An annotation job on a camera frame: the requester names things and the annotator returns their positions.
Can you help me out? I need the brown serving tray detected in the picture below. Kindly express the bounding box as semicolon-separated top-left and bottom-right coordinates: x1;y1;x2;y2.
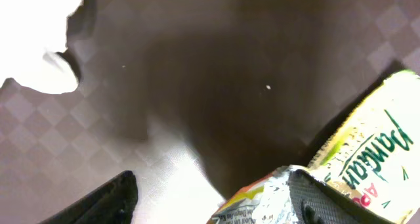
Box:
1;0;419;223

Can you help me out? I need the foil snack wrapper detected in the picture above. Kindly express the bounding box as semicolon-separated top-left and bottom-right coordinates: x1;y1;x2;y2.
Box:
210;70;419;224

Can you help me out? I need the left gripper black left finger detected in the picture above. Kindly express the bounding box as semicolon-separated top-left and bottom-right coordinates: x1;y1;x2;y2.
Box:
41;170;138;224

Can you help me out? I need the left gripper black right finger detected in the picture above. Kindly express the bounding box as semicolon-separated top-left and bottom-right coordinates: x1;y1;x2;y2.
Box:
288;170;391;224

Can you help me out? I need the crumpled white napkin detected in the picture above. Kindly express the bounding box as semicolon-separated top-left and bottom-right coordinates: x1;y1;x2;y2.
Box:
1;0;84;95

